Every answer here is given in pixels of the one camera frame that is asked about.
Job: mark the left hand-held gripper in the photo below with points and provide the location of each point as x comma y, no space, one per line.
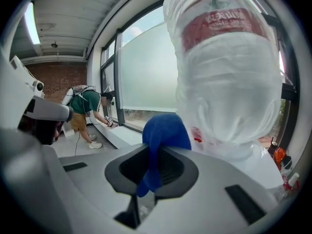
26,82

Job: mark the ceiling tube lamp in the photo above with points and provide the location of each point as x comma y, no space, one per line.
31,23

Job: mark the white water dispenser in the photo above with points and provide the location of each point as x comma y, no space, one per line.
258,169

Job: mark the empty jug with white cap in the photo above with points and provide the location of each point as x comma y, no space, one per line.
290,186

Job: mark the black framed window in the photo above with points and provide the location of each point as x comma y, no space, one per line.
118,82

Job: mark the round ceiling fixture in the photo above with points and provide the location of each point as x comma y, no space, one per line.
54,44

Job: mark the frosted white window blind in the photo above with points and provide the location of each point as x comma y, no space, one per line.
146,77

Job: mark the blue cloth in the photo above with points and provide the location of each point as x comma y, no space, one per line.
163,130

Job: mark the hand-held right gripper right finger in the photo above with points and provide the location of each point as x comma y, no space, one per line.
214,174

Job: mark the orange and black bag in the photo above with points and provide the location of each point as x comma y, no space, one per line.
279,155

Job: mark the plastic-wrapped water jug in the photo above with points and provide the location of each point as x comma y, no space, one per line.
226,82

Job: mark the black tumbler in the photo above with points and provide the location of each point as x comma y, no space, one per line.
273,149

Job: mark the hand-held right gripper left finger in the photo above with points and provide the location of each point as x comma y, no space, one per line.
97,160

